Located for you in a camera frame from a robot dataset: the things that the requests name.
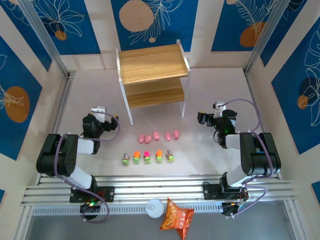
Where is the white round cap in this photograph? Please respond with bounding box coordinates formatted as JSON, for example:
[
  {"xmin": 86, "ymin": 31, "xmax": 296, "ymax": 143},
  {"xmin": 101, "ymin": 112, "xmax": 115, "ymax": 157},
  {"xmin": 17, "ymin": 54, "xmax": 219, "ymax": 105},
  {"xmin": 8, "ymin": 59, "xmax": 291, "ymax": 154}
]
[{"xmin": 145, "ymin": 198, "xmax": 165, "ymax": 219}]

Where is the orange snack bag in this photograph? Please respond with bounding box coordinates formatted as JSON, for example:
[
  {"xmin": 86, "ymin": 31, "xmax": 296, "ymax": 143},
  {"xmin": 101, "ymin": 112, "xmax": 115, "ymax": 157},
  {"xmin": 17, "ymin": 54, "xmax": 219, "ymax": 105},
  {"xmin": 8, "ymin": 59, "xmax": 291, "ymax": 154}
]
[{"xmin": 159, "ymin": 197, "xmax": 195, "ymax": 240}]

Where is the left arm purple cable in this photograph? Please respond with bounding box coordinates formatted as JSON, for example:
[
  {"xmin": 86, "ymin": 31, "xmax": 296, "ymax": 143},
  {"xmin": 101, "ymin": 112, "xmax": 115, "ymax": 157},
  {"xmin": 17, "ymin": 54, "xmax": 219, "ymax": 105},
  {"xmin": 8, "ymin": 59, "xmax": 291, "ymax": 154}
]
[{"xmin": 53, "ymin": 112, "xmax": 121, "ymax": 225}]

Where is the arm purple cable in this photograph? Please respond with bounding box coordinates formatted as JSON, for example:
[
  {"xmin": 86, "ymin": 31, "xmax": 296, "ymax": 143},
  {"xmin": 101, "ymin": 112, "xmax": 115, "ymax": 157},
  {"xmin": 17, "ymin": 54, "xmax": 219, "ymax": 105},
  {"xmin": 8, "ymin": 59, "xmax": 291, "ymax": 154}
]
[
  {"xmin": 53, "ymin": 112, "xmax": 121, "ymax": 225},
  {"xmin": 218, "ymin": 98, "xmax": 275, "ymax": 217}
]

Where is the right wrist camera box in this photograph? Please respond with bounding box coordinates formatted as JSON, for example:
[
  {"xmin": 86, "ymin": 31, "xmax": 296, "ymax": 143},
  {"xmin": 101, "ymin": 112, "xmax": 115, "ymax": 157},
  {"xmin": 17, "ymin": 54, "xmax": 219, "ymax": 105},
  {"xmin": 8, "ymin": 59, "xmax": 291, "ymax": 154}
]
[{"xmin": 212, "ymin": 101, "xmax": 226, "ymax": 118}]

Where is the aluminium side rail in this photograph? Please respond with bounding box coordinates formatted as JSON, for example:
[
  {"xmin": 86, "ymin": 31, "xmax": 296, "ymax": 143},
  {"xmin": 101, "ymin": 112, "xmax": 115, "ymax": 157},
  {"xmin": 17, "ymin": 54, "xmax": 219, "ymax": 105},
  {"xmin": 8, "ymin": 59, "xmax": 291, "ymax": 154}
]
[
  {"xmin": 36, "ymin": 71, "xmax": 76, "ymax": 187},
  {"xmin": 243, "ymin": 71, "xmax": 281, "ymax": 180}
]

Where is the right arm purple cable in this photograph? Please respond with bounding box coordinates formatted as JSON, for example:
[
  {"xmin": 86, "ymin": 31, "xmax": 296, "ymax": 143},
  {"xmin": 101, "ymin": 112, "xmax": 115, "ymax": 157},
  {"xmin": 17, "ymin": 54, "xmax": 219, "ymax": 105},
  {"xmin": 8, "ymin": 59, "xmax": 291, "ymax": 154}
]
[{"xmin": 218, "ymin": 98, "xmax": 275, "ymax": 217}]

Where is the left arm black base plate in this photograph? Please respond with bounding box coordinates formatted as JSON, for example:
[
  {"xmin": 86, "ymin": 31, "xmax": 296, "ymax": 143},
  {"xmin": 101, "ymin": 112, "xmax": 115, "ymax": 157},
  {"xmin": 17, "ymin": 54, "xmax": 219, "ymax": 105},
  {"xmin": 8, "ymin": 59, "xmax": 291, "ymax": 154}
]
[{"xmin": 69, "ymin": 186, "xmax": 116, "ymax": 203}]

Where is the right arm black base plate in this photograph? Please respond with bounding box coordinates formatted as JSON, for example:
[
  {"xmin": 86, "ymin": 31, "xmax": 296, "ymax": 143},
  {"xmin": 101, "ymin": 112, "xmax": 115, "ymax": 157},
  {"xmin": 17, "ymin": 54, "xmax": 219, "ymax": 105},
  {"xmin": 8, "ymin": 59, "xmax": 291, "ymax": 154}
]
[{"xmin": 202, "ymin": 183, "xmax": 248, "ymax": 201}]

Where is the wooden shelf with white frame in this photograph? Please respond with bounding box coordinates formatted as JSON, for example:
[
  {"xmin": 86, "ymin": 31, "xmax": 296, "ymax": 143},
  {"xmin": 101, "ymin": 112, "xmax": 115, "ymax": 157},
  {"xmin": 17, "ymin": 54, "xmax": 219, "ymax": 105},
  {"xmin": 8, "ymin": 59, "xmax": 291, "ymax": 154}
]
[{"xmin": 115, "ymin": 39, "xmax": 191, "ymax": 126}]

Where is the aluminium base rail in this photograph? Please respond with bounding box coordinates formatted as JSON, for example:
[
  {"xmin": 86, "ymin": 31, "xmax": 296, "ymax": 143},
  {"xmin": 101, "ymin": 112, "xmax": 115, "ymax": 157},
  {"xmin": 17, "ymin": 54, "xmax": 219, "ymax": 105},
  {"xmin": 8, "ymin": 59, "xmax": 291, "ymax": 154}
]
[{"xmin": 21, "ymin": 174, "xmax": 298, "ymax": 208}]

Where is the white slotted cable duct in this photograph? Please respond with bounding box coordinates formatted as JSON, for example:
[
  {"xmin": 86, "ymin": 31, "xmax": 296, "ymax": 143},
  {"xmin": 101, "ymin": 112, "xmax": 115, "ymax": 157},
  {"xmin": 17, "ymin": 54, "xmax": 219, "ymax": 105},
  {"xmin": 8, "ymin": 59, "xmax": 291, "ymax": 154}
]
[{"xmin": 31, "ymin": 204, "xmax": 226, "ymax": 216}]

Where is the aluminium frame post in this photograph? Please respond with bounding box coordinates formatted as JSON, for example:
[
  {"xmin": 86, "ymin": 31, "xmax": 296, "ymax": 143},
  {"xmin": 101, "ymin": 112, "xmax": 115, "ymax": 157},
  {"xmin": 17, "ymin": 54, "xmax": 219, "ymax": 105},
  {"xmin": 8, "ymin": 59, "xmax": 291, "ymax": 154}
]
[
  {"xmin": 243, "ymin": 0, "xmax": 311, "ymax": 77},
  {"xmin": 18, "ymin": 0, "xmax": 76, "ymax": 81}
]

